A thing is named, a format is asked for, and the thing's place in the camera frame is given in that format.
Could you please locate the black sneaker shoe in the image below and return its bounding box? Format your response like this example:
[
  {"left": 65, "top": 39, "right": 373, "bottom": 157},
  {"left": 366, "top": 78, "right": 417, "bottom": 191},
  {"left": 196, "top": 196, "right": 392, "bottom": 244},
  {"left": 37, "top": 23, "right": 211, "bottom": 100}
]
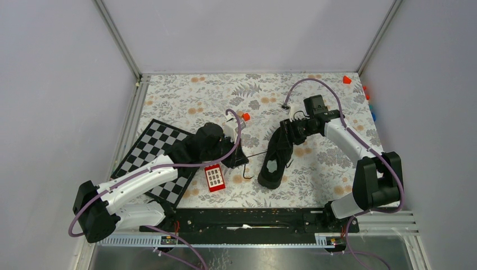
[{"left": 258, "top": 128, "right": 293, "bottom": 190}]

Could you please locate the floral patterned table mat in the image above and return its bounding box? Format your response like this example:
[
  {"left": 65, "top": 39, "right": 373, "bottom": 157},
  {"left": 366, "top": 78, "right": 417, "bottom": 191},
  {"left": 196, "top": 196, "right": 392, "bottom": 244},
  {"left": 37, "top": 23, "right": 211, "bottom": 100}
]
[{"left": 118, "top": 73, "right": 401, "bottom": 209}]

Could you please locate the grey slotted cable duct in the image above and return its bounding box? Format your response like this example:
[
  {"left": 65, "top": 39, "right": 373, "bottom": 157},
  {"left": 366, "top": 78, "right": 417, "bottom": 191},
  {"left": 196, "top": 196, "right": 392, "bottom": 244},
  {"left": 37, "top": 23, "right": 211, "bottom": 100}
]
[{"left": 96, "top": 233, "right": 344, "bottom": 249}]

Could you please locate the red toy calculator block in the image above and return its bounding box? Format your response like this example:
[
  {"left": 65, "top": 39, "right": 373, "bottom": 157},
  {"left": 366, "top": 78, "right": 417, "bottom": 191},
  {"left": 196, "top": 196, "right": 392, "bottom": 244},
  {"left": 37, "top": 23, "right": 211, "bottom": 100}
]
[{"left": 204, "top": 164, "right": 226, "bottom": 192}]

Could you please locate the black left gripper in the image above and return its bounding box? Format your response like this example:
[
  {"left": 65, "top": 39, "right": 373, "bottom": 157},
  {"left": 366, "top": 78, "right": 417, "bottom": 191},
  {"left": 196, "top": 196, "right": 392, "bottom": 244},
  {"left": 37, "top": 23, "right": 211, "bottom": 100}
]
[{"left": 202, "top": 133, "right": 249, "bottom": 169}]

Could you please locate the orange red toy piece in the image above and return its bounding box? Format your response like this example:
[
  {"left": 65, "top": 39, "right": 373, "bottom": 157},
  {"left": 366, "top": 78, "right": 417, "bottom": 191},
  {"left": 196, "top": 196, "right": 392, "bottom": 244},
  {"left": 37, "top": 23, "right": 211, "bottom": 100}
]
[{"left": 363, "top": 85, "right": 370, "bottom": 100}]

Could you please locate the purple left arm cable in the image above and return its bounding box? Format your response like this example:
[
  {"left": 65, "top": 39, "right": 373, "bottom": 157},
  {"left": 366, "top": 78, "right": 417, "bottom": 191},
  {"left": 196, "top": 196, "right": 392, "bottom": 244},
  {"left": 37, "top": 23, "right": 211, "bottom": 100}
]
[{"left": 68, "top": 109, "right": 242, "bottom": 238}]

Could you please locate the black shoelace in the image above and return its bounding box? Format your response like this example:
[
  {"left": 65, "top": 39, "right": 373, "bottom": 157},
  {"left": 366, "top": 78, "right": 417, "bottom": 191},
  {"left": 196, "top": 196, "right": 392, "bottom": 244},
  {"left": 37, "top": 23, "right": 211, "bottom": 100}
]
[{"left": 242, "top": 150, "right": 295, "bottom": 181}]

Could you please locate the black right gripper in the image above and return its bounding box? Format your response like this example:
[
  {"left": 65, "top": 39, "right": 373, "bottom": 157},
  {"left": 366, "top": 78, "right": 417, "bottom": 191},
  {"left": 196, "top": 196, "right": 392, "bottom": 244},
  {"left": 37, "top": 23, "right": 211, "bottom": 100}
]
[{"left": 276, "top": 117, "right": 318, "bottom": 150}]

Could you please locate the black white chessboard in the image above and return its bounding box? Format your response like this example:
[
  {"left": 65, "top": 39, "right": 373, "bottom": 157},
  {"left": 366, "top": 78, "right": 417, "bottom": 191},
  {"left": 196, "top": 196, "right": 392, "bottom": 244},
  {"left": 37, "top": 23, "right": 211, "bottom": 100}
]
[{"left": 110, "top": 119, "right": 200, "bottom": 209}]

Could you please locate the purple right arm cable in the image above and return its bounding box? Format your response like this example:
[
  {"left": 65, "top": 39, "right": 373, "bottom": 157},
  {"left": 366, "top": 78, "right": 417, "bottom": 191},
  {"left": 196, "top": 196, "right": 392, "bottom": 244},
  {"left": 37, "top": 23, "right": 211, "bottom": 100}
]
[{"left": 282, "top": 78, "right": 406, "bottom": 214}]

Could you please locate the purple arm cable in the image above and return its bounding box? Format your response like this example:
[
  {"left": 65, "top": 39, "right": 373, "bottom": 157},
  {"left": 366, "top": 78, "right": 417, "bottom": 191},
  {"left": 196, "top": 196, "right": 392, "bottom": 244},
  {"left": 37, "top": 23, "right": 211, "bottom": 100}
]
[
  {"left": 282, "top": 78, "right": 406, "bottom": 214},
  {"left": 68, "top": 109, "right": 242, "bottom": 238}
]

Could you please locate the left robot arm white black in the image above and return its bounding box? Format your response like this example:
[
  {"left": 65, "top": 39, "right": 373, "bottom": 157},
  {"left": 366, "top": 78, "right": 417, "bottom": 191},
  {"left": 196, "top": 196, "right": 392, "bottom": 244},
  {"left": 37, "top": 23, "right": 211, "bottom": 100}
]
[{"left": 68, "top": 116, "right": 246, "bottom": 243}]

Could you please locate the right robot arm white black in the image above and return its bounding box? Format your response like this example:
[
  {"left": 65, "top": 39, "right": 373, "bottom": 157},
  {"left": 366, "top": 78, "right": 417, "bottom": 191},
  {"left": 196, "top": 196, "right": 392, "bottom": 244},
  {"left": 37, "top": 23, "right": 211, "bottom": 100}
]
[{"left": 280, "top": 95, "right": 404, "bottom": 232}]

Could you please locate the red triangular block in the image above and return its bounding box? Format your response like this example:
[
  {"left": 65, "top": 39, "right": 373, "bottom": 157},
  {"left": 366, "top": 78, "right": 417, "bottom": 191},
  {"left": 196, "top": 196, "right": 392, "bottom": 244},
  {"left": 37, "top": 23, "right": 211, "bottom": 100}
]
[{"left": 343, "top": 75, "right": 352, "bottom": 84}]

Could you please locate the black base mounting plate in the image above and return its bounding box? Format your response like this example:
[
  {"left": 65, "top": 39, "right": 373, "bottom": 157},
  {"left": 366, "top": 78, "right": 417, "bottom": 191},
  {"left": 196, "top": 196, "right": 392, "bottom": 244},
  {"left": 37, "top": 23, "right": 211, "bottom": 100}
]
[{"left": 158, "top": 208, "right": 359, "bottom": 243}]

